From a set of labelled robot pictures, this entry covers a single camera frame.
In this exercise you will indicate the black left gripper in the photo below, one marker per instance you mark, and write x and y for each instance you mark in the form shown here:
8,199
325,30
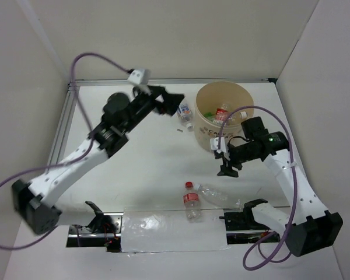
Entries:
171,100

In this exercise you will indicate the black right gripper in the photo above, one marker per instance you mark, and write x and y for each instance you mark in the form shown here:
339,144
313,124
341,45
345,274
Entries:
226,169

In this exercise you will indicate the blue orange label bottle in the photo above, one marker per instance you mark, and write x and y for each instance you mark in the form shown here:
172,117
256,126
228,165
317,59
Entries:
185,115

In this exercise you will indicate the green plastic bottle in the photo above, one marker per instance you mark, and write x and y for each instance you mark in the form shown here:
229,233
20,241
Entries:
209,116

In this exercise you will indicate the red white label bottle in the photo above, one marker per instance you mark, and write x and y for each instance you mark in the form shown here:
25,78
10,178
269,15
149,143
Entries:
223,107

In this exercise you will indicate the long clear bottle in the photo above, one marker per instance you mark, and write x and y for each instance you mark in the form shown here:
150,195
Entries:
235,119

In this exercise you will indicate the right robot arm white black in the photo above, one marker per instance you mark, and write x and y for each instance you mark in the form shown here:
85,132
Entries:
310,226

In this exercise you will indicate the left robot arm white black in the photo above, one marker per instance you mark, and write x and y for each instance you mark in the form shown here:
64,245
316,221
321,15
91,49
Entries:
35,200

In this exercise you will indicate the beige capybara bin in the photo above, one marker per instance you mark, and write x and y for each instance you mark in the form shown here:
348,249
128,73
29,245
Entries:
213,103

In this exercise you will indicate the clear bottle white cap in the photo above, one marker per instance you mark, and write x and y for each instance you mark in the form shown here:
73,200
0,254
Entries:
217,197

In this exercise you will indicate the red label cola bottle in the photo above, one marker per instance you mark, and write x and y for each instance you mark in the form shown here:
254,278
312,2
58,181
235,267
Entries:
191,203

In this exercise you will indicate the white tape sheet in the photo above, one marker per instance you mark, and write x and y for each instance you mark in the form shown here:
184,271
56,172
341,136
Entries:
171,231

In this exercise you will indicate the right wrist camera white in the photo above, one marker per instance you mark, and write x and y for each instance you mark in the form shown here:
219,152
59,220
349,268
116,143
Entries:
219,147

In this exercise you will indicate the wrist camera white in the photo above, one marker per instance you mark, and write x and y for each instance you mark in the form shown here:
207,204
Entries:
140,77
219,147

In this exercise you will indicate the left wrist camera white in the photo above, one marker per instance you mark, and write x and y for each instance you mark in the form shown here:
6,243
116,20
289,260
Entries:
140,77

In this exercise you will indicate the aluminium frame rail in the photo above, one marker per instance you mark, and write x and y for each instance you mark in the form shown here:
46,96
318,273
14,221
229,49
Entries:
264,89

